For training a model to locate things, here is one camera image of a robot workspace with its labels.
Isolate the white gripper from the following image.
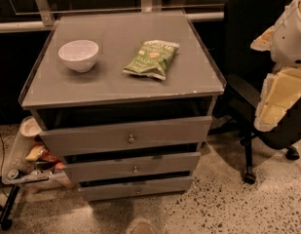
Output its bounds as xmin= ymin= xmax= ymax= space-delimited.
xmin=250 ymin=0 xmax=301 ymax=132

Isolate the grey bottom drawer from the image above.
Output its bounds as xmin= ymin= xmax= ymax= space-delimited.
xmin=78 ymin=176 xmax=193 ymax=201

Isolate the grey drawer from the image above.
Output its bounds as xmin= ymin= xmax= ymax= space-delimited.
xmin=40 ymin=116 xmax=211 ymax=156
xmin=78 ymin=176 xmax=193 ymax=201
xmin=64 ymin=152 xmax=201 ymax=182

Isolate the grey top drawer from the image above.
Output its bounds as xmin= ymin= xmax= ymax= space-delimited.
xmin=40 ymin=116 xmax=211 ymax=156

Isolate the grey drawer cabinet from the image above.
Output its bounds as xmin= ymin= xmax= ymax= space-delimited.
xmin=19 ymin=11 xmax=225 ymax=188

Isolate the grey middle drawer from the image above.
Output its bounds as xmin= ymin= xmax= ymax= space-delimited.
xmin=64 ymin=152 xmax=201 ymax=182

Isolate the black office chair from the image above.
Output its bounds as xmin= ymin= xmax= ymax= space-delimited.
xmin=213 ymin=0 xmax=301 ymax=184

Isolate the green chip bag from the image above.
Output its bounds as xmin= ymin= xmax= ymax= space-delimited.
xmin=123 ymin=40 xmax=179 ymax=81

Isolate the white ceramic bowl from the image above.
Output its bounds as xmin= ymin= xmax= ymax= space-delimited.
xmin=58 ymin=40 xmax=99 ymax=73

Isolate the metal railing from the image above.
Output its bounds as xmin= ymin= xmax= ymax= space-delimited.
xmin=0 ymin=0 xmax=223 ymax=33

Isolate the red snack packet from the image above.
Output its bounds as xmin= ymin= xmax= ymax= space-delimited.
xmin=40 ymin=150 xmax=59 ymax=163

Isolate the white cup in bin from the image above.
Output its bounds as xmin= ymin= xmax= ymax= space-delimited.
xmin=19 ymin=116 xmax=42 ymax=137

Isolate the yellow snack packet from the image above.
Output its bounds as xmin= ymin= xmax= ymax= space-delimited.
xmin=25 ymin=145 xmax=45 ymax=162

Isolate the soda can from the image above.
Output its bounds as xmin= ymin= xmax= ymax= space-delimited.
xmin=8 ymin=169 xmax=20 ymax=180

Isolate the black stand leg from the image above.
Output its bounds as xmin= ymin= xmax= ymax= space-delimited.
xmin=0 ymin=185 xmax=19 ymax=231

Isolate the black cable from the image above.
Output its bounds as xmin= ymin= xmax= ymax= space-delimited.
xmin=0 ymin=126 xmax=7 ymax=213

